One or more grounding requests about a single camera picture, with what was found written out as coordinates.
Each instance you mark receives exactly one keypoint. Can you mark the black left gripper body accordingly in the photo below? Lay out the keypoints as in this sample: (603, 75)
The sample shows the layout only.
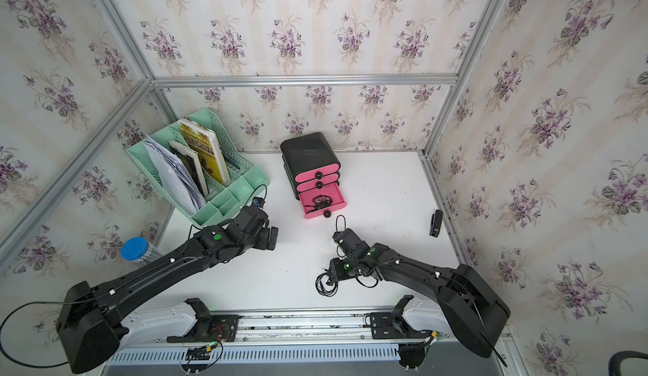
(263, 242)

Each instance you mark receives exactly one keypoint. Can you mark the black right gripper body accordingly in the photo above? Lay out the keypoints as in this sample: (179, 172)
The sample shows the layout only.
(349, 265)

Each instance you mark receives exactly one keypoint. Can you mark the black earphones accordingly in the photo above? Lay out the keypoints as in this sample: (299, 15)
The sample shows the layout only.
(326, 286)
(321, 202)

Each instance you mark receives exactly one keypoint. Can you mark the pink bottom drawer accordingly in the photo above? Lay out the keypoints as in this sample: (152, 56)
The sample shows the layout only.
(333, 190)

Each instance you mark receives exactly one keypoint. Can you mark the pink top drawer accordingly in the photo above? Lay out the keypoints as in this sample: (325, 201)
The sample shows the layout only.
(317, 173)

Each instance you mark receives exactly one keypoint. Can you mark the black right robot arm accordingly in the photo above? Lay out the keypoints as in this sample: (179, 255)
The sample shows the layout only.
(474, 312)

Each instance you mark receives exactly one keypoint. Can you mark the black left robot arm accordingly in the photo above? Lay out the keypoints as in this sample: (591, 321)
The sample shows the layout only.
(92, 321)

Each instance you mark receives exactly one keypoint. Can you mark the black drawer cabinet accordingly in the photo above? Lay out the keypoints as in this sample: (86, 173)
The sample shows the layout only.
(304, 153)

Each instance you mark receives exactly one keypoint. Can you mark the black stapler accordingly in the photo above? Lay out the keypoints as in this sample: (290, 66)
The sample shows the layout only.
(436, 223)

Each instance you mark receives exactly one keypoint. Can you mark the green desk organizer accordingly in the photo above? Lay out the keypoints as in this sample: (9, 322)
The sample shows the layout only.
(224, 201)

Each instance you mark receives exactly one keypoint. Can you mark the black white notebook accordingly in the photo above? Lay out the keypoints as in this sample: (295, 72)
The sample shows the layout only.
(191, 161)

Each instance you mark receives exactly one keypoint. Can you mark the white paper stack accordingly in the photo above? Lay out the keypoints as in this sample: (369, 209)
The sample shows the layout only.
(175, 178)

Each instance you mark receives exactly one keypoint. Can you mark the yellow book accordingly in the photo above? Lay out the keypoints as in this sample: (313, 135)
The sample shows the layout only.
(205, 143)

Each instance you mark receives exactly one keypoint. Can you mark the blue lid container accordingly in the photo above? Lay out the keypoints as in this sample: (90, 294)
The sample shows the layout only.
(139, 251)

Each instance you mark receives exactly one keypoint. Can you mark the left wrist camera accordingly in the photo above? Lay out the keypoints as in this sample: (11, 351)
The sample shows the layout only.
(256, 206)

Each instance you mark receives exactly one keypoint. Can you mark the aluminium front rail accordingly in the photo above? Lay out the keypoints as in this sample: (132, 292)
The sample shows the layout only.
(351, 340)

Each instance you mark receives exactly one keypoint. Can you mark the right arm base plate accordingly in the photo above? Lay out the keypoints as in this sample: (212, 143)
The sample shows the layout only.
(394, 325)

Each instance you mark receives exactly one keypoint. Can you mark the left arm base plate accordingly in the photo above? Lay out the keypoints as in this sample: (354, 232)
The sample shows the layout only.
(208, 326)

